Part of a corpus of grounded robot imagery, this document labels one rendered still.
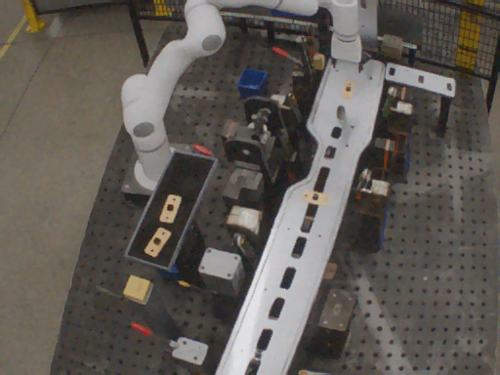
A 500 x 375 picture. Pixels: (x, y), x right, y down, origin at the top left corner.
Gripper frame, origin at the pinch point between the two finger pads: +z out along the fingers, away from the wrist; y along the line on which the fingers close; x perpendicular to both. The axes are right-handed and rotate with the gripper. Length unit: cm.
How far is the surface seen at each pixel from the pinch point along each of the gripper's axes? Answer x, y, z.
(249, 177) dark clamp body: -49, -19, 4
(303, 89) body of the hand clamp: -2.7, -16.0, 13.7
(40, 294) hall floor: -80, -141, 112
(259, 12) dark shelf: 34, -44, 9
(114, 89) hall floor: 66, -162, 112
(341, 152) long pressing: -28.1, 3.5, 12.1
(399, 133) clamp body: -8.4, 21.1, 19.3
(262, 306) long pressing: -84, -4, 12
